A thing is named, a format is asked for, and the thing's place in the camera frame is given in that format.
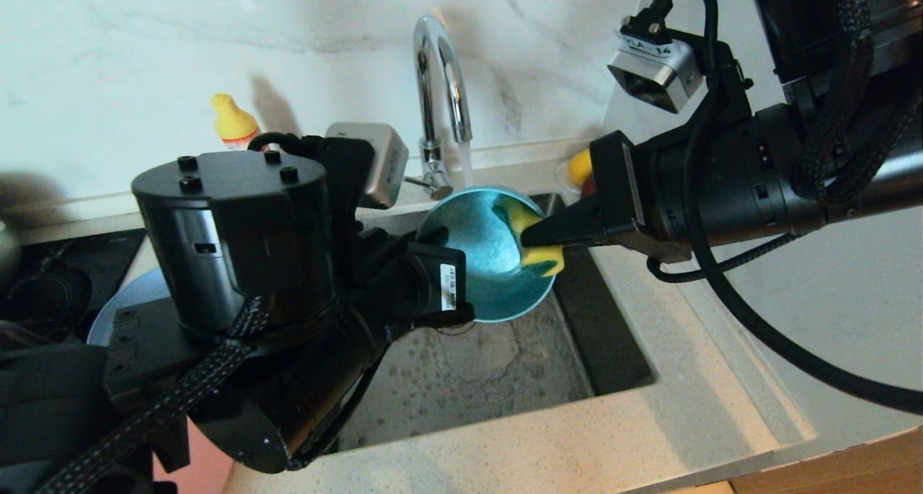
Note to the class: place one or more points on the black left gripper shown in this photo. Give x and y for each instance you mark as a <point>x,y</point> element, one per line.
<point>418,285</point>

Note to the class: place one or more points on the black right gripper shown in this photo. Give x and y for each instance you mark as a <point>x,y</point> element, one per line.
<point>613,184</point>

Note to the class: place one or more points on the yellow green sponge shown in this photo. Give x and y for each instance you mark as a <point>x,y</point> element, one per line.
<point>513,216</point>

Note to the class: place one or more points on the teal bowl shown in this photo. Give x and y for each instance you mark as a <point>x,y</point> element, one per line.
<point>476,263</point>

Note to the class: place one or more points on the chrome gooseneck faucet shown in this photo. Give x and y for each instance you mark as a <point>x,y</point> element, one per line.
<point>433,32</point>

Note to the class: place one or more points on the yellow-capped detergent bottle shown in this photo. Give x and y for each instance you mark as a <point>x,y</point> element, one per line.
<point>232,119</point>

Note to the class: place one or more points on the blue-grey plate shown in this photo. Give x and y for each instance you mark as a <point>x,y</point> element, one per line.
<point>133,296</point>

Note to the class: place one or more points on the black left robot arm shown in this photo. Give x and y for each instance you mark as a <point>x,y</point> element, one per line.
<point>231,249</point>

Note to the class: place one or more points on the stainless steel sink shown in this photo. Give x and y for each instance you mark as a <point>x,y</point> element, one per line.
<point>469,378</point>

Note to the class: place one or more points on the dark red apple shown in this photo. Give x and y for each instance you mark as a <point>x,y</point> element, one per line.
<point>585,188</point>

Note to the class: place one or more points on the yellow pear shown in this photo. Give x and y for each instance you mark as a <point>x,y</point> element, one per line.
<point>579,168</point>

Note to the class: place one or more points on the running water stream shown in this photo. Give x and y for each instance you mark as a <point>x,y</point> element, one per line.
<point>467,166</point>

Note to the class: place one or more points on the pink plate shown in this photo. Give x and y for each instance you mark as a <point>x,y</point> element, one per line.
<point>209,472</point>

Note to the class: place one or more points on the black glass cooktop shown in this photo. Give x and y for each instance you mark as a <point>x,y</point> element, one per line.
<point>58,263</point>

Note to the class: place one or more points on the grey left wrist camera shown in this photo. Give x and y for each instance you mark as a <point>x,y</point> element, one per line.
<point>375,162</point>

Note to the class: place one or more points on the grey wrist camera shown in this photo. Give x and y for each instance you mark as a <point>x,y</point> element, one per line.
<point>375,162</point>
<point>656,76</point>

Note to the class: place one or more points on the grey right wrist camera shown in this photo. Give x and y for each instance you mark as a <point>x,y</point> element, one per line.
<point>656,76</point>

